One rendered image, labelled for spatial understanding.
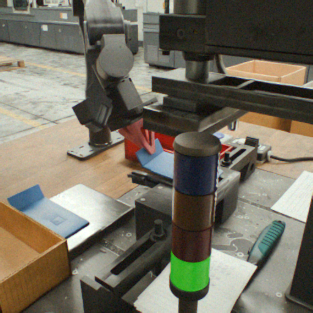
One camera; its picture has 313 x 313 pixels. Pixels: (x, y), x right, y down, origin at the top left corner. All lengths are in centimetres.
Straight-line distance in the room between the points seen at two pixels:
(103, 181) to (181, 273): 52
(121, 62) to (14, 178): 43
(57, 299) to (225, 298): 24
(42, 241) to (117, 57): 32
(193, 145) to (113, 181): 57
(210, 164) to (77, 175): 62
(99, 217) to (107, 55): 29
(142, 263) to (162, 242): 5
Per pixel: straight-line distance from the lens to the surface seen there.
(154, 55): 655
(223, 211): 68
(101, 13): 70
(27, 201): 73
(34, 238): 62
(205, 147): 27
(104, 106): 63
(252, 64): 346
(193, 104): 52
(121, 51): 60
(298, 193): 83
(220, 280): 51
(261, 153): 92
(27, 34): 986
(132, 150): 90
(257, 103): 48
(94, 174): 86
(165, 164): 67
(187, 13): 52
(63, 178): 86
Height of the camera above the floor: 130
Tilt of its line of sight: 25 degrees down
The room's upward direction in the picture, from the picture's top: straight up
